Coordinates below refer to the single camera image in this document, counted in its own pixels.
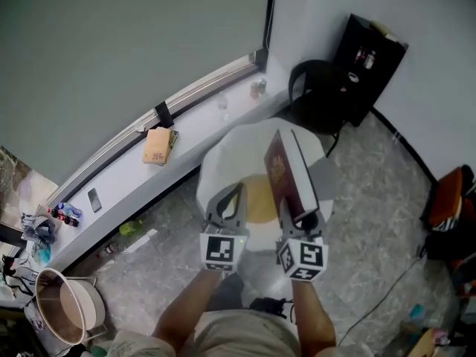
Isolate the black floor cable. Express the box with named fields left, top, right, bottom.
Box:
left=336, top=253, right=433, bottom=346

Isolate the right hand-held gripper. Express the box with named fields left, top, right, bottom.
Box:
left=275, top=199, right=330, bottom=283

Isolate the round beige tub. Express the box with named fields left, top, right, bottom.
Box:
left=34, top=268, right=107, bottom=346

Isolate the white bean bag chair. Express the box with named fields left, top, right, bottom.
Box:
left=196, top=116, right=335, bottom=253

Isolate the black phone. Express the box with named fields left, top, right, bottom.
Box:
left=87, top=187, right=103, bottom=213

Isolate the black window bracket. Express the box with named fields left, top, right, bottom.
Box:
left=154, top=101, right=176, bottom=129

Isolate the black chair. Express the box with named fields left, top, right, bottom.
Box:
left=288, top=59, right=360, bottom=160

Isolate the black cabinet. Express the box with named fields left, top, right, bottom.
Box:
left=332, top=13, right=410, bottom=128

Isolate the flat beige box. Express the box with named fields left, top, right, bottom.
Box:
left=369, top=19, right=405, bottom=45

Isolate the glass window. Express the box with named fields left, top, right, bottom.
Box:
left=0, top=145, right=60, bottom=234

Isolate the orange armchair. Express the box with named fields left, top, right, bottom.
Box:
left=419, top=164, right=476, bottom=298

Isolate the person's left forearm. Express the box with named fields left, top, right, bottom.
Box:
left=152, top=269, right=224, bottom=349

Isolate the black strap bag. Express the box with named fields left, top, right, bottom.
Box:
left=1, top=254, right=36, bottom=298

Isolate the yellow seat cushion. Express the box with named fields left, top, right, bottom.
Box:
left=237, top=175, right=288, bottom=225

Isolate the person's right forearm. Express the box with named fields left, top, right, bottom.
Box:
left=289, top=279, right=338, bottom=349

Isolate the small teal container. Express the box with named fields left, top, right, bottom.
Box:
left=408, top=303, right=427, bottom=321

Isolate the white window ledge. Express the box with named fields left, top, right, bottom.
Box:
left=22, top=73, right=295, bottom=275

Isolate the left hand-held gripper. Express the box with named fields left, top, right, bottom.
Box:
left=199, top=183, right=249, bottom=274

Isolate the person's beige shirt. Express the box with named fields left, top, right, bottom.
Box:
left=107, top=309, right=303, bottom=357

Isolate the green bottle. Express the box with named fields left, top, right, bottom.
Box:
left=118, top=219, right=144, bottom=238

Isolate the tan cardboard parcel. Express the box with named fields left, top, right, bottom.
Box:
left=141, top=127, right=173, bottom=164

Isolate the checkered cloth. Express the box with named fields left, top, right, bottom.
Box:
left=20, top=212, right=62, bottom=245

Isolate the teal plastic bag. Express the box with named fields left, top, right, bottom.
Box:
left=31, top=242, right=52, bottom=266

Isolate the black white patterned blanket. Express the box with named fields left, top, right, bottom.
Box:
left=431, top=213, right=463, bottom=234

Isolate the black waist pack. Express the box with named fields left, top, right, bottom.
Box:
left=248, top=297, right=297, bottom=325

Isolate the dark red book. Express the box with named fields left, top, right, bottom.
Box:
left=263, top=128, right=320, bottom=223

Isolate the red cap bottle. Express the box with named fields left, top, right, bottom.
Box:
left=97, top=244, right=120, bottom=259

